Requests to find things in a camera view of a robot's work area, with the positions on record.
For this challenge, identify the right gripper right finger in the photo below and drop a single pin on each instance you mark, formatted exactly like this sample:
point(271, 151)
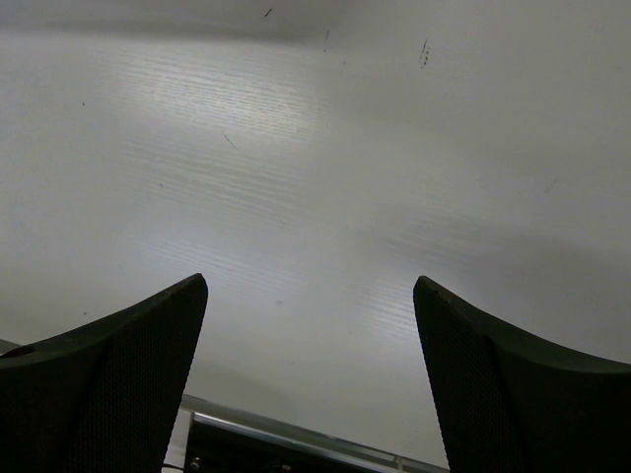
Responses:
point(509, 401)

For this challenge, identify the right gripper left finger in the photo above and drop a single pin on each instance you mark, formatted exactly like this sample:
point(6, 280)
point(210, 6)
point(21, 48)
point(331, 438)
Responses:
point(102, 397)

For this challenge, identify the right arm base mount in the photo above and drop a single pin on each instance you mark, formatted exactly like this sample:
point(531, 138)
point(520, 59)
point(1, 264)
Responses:
point(209, 437)

